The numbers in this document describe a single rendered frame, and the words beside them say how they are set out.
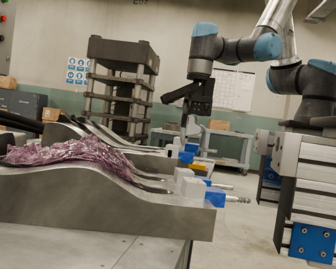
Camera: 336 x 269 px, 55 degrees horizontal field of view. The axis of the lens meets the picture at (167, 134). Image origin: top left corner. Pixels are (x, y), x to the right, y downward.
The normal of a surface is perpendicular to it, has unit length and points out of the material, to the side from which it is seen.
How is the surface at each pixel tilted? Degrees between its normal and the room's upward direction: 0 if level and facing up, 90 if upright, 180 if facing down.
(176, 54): 90
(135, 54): 90
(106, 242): 0
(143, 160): 90
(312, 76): 90
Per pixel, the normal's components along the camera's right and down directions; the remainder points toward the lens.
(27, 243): 0.14, -0.99
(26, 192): 0.11, 0.07
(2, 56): 0.97, 0.14
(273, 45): 0.62, 0.13
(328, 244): -0.18, 0.03
